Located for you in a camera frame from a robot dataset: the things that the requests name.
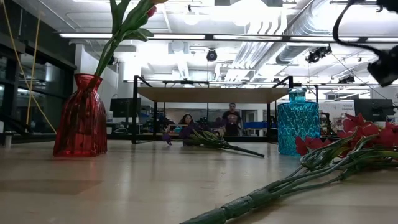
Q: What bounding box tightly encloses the blue glass vase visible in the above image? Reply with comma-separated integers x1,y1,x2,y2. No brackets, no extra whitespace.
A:
277,87,321,156

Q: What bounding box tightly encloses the blue storage bin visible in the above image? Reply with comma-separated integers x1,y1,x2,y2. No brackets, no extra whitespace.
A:
243,121,269,130

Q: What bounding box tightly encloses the small white cylinder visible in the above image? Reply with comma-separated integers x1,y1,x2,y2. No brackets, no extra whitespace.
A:
3,131,13,149

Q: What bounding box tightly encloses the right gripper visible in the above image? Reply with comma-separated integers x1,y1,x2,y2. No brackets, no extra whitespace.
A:
366,45,398,88

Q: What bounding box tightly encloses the red artificial flower bunch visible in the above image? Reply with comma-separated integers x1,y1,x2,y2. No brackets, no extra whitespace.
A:
179,112,398,224

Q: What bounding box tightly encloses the red glass vase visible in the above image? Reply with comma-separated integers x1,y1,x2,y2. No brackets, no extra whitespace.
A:
52,73,108,157

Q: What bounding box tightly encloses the yellow artificial tulip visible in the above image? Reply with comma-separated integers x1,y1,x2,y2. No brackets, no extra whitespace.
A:
96,0,169,77

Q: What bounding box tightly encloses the yellow cable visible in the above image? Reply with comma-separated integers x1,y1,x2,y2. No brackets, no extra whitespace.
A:
26,15,42,126
1,0,58,135

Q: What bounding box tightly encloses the person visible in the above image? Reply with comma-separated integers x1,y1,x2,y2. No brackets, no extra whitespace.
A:
177,113,200,147
221,102,243,137

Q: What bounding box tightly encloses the purple artificial flower bunch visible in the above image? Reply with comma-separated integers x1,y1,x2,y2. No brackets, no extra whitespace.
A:
161,128,266,159

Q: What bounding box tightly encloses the black computer monitor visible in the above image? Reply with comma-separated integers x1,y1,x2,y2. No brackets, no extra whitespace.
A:
353,98,396,122
109,98,142,118

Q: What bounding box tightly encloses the pink artificial tulip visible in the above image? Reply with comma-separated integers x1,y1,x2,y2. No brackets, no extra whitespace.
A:
99,4,158,77

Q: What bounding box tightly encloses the overhead LED light bar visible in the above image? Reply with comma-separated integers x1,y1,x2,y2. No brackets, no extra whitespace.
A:
58,32,398,44

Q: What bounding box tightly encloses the black aluminium rig frame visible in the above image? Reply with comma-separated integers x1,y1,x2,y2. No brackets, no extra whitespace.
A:
0,132,398,147

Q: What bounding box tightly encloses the wooden shelf with black legs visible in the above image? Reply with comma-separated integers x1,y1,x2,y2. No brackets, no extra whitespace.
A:
131,75,320,146

